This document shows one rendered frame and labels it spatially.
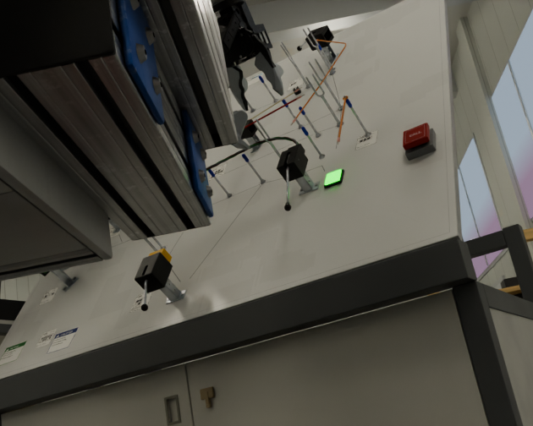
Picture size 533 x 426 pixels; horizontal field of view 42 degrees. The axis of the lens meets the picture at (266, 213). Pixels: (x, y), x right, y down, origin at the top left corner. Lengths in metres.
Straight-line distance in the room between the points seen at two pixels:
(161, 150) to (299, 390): 0.77
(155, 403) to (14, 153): 1.01
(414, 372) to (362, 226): 0.28
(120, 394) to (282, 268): 0.45
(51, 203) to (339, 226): 0.83
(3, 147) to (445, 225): 0.82
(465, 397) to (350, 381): 0.19
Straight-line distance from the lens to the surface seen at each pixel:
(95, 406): 1.57
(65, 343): 1.63
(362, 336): 1.21
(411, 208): 1.24
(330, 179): 1.42
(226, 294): 1.35
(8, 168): 0.48
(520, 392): 1.23
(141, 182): 0.63
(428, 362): 1.17
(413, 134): 1.35
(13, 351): 1.80
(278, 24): 7.47
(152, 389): 1.46
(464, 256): 1.13
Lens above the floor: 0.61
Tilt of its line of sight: 19 degrees up
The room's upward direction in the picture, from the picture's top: 11 degrees counter-clockwise
